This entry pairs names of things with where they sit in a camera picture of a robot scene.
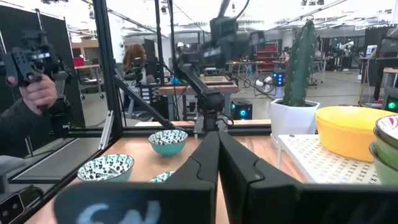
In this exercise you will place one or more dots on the person's forearm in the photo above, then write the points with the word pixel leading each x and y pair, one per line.
pixel 18 124

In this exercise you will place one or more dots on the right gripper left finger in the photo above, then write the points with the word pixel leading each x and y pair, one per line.
pixel 202 174

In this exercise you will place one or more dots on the silver aluminium bracket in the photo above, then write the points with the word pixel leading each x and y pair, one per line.
pixel 106 130

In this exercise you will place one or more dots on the green bowl with red flowers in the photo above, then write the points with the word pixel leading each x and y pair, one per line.
pixel 388 124
pixel 384 174

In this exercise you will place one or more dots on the wooden workbench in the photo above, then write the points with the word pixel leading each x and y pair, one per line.
pixel 186 90

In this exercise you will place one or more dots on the person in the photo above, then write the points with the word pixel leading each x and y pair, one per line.
pixel 133 57
pixel 180 46

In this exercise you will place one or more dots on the person's hand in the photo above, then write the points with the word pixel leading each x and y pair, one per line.
pixel 38 95

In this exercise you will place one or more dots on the white floor fan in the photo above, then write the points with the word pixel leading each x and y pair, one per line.
pixel 264 84

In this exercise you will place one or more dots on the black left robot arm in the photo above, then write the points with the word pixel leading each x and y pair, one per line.
pixel 211 102

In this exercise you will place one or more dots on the small black camera box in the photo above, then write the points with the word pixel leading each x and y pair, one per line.
pixel 11 208

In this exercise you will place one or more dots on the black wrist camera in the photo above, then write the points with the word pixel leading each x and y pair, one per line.
pixel 224 28

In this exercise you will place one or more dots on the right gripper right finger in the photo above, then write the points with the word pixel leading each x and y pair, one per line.
pixel 245 183

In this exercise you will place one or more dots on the red box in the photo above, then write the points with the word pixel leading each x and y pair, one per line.
pixel 78 61

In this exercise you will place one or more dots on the black partition panel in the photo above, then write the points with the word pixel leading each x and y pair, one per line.
pixel 18 18

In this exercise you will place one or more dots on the white perforated metal rack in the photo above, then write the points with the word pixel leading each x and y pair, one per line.
pixel 311 161

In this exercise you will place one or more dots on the green cactus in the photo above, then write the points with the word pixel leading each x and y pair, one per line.
pixel 300 62

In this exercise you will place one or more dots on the red storage shelf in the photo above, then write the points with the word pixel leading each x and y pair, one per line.
pixel 267 54

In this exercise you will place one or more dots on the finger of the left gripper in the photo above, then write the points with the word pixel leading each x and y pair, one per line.
pixel 210 53
pixel 257 39

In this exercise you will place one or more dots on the teal floral ceramic bowl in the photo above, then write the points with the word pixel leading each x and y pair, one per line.
pixel 161 178
pixel 105 166
pixel 168 146

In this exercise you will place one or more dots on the black aluminium frame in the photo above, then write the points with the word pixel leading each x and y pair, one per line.
pixel 107 77

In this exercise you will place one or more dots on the black lit computer case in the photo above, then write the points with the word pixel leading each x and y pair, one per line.
pixel 279 79

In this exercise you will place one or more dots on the black computer tower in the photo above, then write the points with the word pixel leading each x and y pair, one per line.
pixel 242 109

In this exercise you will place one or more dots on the yellow plastic bowl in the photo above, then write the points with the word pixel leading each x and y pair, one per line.
pixel 345 137

